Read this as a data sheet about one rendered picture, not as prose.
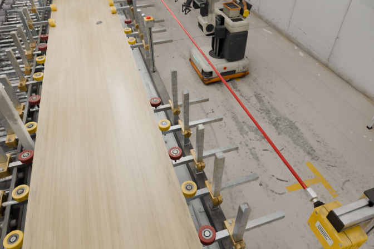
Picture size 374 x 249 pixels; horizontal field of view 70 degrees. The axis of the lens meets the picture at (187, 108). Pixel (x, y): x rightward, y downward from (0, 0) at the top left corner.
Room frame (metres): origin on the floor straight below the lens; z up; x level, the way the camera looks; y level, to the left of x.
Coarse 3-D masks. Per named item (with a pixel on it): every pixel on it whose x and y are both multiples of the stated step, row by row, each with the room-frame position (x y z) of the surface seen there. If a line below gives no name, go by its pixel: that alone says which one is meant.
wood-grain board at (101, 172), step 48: (96, 0) 3.57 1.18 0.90; (48, 48) 2.27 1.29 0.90; (96, 48) 2.27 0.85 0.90; (48, 96) 1.54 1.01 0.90; (96, 96) 1.54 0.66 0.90; (144, 96) 1.54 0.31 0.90; (48, 144) 1.08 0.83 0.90; (96, 144) 1.08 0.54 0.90; (144, 144) 1.08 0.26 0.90; (48, 192) 0.75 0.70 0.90; (96, 192) 0.75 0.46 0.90; (144, 192) 0.75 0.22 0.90; (48, 240) 0.52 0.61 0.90; (96, 240) 0.52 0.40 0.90; (144, 240) 0.52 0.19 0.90; (192, 240) 0.52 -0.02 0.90
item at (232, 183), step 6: (252, 174) 0.91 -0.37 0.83; (234, 180) 0.87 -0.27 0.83; (240, 180) 0.87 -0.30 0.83; (246, 180) 0.87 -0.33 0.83; (252, 180) 0.89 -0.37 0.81; (222, 186) 0.83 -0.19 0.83; (228, 186) 0.84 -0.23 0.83; (234, 186) 0.85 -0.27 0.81; (198, 192) 0.80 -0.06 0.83; (204, 192) 0.80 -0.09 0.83; (186, 198) 0.76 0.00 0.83; (192, 198) 0.77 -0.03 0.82
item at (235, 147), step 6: (234, 144) 1.16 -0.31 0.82; (210, 150) 1.10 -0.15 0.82; (216, 150) 1.10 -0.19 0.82; (222, 150) 1.10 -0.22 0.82; (228, 150) 1.11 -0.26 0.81; (234, 150) 1.13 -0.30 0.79; (186, 156) 1.06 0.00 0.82; (192, 156) 1.06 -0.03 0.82; (204, 156) 1.06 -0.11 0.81; (210, 156) 1.07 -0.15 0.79; (174, 162) 1.01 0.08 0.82; (180, 162) 1.01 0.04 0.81; (186, 162) 1.02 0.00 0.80
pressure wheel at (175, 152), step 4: (172, 148) 1.04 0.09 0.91; (176, 148) 1.04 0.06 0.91; (180, 148) 1.04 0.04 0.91; (168, 152) 1.01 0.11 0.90; (172, 152) 1.01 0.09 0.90; (176, 152) 1.01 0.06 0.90; (180, 152) 1.01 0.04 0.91; (172, 156) 0.98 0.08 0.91; (176, 156) 0.98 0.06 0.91; (180, 156) 0.99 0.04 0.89; (176, 160) 0.98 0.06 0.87
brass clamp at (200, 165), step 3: (192, 150) 1.10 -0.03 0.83; (192, 153) 1.07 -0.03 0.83; (195, 159) 1.03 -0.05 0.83; (195, 162) 1.00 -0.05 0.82; (198, 162) 1.00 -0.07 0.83; (201, 162) 1.00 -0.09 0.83; (195, 165) 1.00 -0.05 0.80; (198, 165) 0.98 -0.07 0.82; (201, 165) 0.98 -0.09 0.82; (204, 165) 0.99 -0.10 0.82; (198, 168) 0.97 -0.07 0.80; (201, 168) 0.98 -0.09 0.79
